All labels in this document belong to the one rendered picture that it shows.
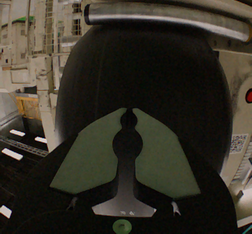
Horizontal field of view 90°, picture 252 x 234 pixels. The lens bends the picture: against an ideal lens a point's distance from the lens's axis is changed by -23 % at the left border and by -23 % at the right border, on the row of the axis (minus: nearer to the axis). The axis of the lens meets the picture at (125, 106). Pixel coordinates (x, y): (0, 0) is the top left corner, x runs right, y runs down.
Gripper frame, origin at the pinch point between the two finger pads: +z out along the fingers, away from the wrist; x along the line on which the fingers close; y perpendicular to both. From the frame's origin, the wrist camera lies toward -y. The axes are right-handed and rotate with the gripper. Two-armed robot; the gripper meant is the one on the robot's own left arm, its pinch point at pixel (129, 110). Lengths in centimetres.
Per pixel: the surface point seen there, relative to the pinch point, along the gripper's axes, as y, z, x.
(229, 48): -3.9, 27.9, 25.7
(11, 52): 28, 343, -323
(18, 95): 281, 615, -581
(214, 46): -3.1, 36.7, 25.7
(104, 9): -9.6, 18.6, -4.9
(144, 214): 20.4, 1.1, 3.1
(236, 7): -13.2, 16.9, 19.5
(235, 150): 25.7, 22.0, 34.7
